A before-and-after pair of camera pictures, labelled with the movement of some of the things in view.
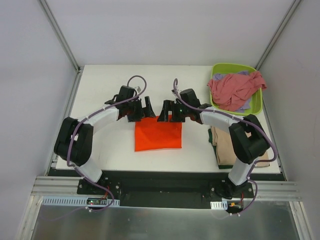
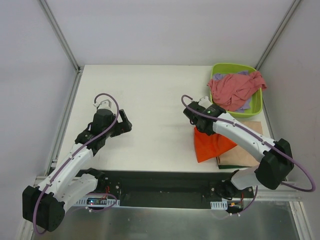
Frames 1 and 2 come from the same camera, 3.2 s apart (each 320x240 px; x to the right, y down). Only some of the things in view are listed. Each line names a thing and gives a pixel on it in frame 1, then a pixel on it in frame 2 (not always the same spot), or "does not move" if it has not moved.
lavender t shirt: (216, 76) does not move
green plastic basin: (256, 102) does not move
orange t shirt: (150, 134) -> (208, 146)
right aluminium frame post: (290, 12) does not move
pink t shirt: (232, 91) does not move
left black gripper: (137, 110) -> (120, 125)
